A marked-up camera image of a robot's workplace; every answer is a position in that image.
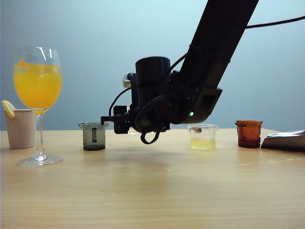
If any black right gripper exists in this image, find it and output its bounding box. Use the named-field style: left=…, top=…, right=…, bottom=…
left=100, top=94, right=171, bottom=135

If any clear flared measuring cup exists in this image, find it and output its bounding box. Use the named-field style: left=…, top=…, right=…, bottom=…
left=128, top=124, right=142, bottom=135

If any grey smoked measuring cup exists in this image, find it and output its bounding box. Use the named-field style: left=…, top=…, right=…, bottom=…
left=78, top=122, right=110, bottom=152

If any clear cup with yellow liquid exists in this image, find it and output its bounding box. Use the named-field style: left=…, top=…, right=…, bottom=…
left=186, top=124, right=220, bottom=151

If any beige paper cup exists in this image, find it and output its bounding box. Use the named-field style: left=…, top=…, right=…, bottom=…
left=3, top=109, right=38, bottom=150

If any amber brown measuring cup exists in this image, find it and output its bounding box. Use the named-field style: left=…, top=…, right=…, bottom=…
left=234, top=120, right=263, bottom=149

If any clear stemmed wine glass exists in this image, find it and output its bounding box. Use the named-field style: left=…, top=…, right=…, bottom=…
left=13, top=46, right=64, bottom=167

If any yellow lemon slice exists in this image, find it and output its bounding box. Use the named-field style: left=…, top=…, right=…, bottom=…
left=1, top=100, right=16, bottom=119

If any silver metal object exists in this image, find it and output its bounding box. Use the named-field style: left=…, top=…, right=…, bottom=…
left=260, top=130, right=305, bottom=153

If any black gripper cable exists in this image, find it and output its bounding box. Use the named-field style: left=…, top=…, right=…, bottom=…
left=108, top=87, right=161, bottom=145

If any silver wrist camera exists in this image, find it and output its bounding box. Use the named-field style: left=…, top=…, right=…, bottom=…
left=122, top=73, right=132, bottom=88

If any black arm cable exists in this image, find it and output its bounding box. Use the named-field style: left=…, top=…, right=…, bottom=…
left=246, top=15, right=305, bottom=30

